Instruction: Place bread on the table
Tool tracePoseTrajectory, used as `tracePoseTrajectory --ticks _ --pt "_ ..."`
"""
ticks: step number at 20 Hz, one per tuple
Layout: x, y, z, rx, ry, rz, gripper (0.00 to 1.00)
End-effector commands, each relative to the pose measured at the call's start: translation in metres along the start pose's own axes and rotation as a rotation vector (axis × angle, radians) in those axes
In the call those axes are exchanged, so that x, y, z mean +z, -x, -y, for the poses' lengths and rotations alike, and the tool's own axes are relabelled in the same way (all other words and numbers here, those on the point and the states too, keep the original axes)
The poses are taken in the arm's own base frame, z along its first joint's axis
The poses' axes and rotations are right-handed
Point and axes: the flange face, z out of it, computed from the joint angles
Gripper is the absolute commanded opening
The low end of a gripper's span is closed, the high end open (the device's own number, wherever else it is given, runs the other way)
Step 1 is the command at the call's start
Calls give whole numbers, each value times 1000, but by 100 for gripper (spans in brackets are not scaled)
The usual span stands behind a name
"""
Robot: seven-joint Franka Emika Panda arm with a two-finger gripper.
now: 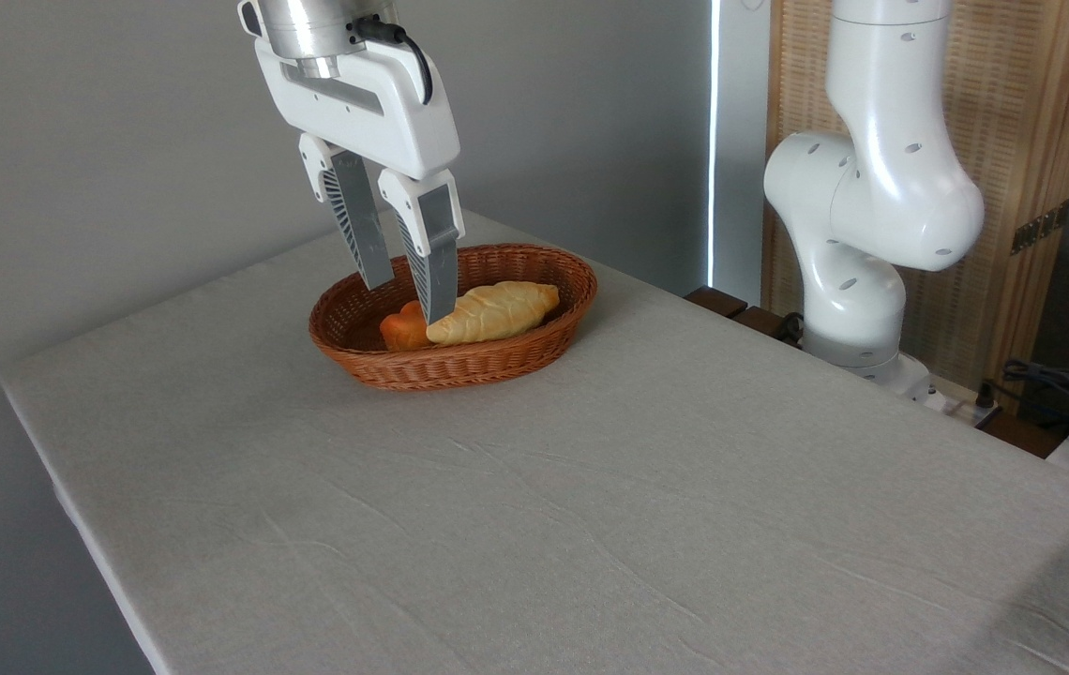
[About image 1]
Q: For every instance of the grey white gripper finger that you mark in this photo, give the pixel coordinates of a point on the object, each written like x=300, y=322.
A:
x=431, y=262
x=361, y=225

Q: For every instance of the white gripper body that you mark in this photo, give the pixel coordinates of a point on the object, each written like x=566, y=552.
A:
x=375, y=103

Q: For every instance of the small orange bread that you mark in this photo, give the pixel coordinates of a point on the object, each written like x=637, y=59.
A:
x=400, y=333

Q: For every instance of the braided bread loaf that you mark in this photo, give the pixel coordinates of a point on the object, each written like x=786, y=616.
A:
x=497, y=311

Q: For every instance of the brass screen hinge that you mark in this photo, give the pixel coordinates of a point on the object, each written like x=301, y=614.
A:
x=1041, y=227

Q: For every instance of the beige tablecloth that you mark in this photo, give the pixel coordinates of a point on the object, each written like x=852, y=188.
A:
x=591, y=516

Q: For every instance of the dark wooden block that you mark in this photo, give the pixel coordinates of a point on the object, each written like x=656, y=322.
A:
x=715, y=301
x=764, y=322

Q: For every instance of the brown wicker basket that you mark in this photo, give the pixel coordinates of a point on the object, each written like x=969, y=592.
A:
x=497, y=361

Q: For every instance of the white power strip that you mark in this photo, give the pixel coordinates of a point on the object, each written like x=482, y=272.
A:
x=956, y=405

